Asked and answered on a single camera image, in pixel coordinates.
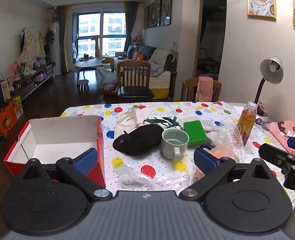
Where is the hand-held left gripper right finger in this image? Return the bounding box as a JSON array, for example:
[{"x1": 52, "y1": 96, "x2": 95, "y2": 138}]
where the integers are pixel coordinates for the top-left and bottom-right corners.
[{"x1": 179, "y1": 145, "x2": 273, "y2": 201}]

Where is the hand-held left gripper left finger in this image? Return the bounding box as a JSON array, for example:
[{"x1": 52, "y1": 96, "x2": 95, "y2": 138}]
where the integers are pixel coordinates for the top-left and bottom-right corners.
[{"x1": 22, "y1": 147, "x2": 113, "y2": 202}]

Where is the clear bubble wrap sheet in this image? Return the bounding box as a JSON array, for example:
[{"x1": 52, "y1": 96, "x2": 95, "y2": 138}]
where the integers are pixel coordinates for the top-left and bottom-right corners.
[{"x1": 207, "y1": 117, "x2": 246, "y2": 163}]

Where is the black soft hat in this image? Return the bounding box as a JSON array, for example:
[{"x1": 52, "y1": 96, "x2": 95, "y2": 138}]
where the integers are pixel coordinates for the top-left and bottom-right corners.
[{"x1": 112, "y1": 124, "x2": 164, "y2": 155}]

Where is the pink item in plastic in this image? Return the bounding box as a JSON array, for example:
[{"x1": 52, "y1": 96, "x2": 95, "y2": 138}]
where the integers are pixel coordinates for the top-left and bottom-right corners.
[{"x1": 208, "y1": 145, "x2": 238, "y2": 164}]

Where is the pink printed cloth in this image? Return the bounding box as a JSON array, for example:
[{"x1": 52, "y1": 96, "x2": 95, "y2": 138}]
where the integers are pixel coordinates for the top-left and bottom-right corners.
[{"x1": 266, "y1": 120, "x2": 295, "y2": 159}]

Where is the green rectangular box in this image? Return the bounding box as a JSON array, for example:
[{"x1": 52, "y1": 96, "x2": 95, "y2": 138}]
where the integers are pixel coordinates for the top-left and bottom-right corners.
[{"x1": 183, "y1": 120, "x2": 208, "y2": 147}]

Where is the pale green mug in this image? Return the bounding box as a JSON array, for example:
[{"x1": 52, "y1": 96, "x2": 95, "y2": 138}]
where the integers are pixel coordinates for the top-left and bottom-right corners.
[{"x1": 161, "y1": 127, "x2": 190, "y2": 161}]

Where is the red cardboard box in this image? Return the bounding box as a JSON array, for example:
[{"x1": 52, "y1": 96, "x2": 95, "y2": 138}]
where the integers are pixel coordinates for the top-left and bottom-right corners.
[{"x1": 3, "y1": 115, "x2": 107, "y2": 188}]

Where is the orange drink bottle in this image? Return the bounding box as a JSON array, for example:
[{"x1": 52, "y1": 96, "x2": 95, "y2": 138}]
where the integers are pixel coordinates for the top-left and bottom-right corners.
[{"x1": 236, "y1": 101, "x2": 258, "y2": 146}]

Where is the balloon print tablecloth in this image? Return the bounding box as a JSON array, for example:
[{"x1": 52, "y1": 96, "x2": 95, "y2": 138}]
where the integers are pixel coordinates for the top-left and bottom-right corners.
[{"x1": 60, "y1": 101, "x2": 295, "y2": 222}]

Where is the clear plastic bag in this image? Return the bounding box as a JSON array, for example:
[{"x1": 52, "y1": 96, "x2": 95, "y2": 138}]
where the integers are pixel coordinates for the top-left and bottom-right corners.
[{"x1": 112, "y1": 164, "x2": 191, "y2": 193}]

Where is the red basin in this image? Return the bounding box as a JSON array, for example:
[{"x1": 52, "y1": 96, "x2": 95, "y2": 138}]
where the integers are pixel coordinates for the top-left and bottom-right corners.
[{"x1": 98, "y1": 87, "x2": 118, "y2": 96}]

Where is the pink towel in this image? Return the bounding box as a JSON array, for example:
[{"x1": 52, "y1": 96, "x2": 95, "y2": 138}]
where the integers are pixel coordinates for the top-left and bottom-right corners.
[{"x1": 196, "y1": 76, "x2": 214, "y2": 102}]

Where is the small round stool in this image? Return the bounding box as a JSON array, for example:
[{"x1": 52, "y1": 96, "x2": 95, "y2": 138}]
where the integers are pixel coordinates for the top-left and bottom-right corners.
[{"x1": 77, "y1": 79, "x2": 90, "y2": 94}]

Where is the grey desk lamp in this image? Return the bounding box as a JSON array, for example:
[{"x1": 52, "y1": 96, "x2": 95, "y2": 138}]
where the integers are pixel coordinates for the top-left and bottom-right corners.
[{"x1": 254, "y1": 57, "x2": 284, "y2": 125}]

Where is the grey fabric bag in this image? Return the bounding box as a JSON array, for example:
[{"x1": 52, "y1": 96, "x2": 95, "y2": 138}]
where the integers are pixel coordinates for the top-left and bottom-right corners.
[{"x1": 95, "y1": 67, "x2": 118, "y2": 91}]

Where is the yellow cardboard box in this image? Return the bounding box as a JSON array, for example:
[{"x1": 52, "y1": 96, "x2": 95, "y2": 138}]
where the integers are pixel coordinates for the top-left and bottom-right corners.
[{"x1": 8, "y1": 96, "x2": 24, "y2": 119}]

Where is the orange gift box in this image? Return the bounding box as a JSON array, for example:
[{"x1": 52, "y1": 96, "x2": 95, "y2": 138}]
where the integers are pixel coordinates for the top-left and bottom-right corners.
[{"x1": 0, "y1": 103, "x2": 17, "y2": 138}]

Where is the wooden chair black seat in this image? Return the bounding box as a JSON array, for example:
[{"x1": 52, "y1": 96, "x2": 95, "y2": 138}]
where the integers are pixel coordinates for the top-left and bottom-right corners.
[{"x1": 117, "y1": 60, "x2": 155, "y2": 98}]

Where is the long television cabinet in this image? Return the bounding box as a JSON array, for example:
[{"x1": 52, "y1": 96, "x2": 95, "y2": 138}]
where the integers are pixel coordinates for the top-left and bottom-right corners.
[{"x1": 4, "y1": 62, "x2": 54, "y2": 101}]

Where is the pink kettle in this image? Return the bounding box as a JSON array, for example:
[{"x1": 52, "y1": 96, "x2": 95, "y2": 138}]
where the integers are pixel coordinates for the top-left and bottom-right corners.
[{"x1": 35, "y1": 71, "x2": 47, "y2": 83}]

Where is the wooden coffee table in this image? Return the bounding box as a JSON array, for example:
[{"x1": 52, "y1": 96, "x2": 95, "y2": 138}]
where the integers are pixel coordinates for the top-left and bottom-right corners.
[{"x1": 74, "y1": 58, "x2": 105, "y2": 81}]

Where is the yellow small chair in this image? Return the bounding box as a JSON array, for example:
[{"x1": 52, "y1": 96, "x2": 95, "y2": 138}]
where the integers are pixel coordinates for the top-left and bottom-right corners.
[{"x1": 103, "y1": 56, "x2": 115, "y2": 71}]

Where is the teal sofa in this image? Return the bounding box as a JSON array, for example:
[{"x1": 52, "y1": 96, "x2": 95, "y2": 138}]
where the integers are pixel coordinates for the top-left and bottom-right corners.
[{"x1": 113, "y1": 44, "x2": 178, "y2": 99}]

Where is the grey clothing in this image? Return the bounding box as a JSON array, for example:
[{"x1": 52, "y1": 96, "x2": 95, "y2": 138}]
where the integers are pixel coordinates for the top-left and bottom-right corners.
[{"x1": 147, "y1": 60, "x2": 166, "y2": 77}]

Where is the beige paper bag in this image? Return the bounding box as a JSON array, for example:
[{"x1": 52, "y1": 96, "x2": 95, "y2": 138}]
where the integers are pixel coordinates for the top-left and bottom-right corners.
[{"x1": 1, "y1": 80, "x2": 12, "y2": 101}]

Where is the yellow giraffe toy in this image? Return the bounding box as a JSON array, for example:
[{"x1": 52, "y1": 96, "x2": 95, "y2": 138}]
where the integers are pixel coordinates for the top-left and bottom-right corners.
[{"x1": 92, "y1": 35, "x2": 100, "y2": 58}]

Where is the cream knitted blanket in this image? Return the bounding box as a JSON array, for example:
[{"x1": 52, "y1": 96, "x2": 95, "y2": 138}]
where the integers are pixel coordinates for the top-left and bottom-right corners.
[{"x1": 147, "y1": 48, "x2": 175, "y2": 67}]

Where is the pink flower bouquet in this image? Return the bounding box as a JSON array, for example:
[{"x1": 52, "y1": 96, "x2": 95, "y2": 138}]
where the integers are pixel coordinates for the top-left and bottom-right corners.
[{"x1": 11, "y1": 61, "x2": 26, "y2": 78}]

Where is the white standing air conditioner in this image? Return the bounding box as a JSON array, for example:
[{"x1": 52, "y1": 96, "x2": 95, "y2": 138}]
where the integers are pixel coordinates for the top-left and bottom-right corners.
[{"x1": 52, "y1": 21, "x2": 62, "y2": 77}]

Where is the grey yellow curtain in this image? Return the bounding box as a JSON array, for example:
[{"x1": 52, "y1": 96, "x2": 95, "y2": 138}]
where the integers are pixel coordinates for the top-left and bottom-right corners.
[
  {"x1": 124, "y1": 1, "x2": 144, "y2": 46},
  {"x1": 58, "y1": 5, "x2": 71, "y2": 74}
]

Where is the green potted plant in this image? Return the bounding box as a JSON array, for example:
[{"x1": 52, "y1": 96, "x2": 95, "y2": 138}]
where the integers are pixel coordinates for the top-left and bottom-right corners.
[{"x1": 44, "y1": 30, "x2": 55, "y2": 56}]

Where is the large window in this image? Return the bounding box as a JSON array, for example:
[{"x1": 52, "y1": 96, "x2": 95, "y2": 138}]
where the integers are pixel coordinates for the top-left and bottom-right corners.
[{"x1": 72, "y1": 11, "x2": 127, "y2": 58}]

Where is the yellow printed cover cloth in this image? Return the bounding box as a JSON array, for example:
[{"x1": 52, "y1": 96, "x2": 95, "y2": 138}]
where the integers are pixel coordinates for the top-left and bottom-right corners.
[{"x1": 19, "y1": 26, "x2": 46, "y2": 67}]

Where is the pink flower arrangement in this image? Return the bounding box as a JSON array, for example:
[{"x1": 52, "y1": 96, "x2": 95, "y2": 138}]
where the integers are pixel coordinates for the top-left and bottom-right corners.
[{"x1": 50, "y1": 7, "x2": 59, "y2": 23}]

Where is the wooden door frame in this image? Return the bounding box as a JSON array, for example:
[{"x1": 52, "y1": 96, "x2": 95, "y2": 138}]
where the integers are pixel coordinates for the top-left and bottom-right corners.
[{"x1": 193, "y1": 0, "x2": 228, "y2": 81}]

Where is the narrow dark wall picture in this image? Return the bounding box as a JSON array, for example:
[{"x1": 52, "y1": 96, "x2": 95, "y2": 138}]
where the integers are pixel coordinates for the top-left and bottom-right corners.
[{"x1": 143, "y1": 5, "x2": 150, "y2": 29}]

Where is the wide dark wall picture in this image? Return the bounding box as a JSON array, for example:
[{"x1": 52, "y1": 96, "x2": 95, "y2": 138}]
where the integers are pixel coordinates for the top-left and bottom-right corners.
[{"x1": 148, "y1": 0, "x2": 162, "y2": 28}]

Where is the dark wall picture orange corner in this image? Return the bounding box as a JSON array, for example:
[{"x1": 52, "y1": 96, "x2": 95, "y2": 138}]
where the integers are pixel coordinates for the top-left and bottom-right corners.
[{"x1": 161, "y1": 0, "x2": 173, "y2": 26}]

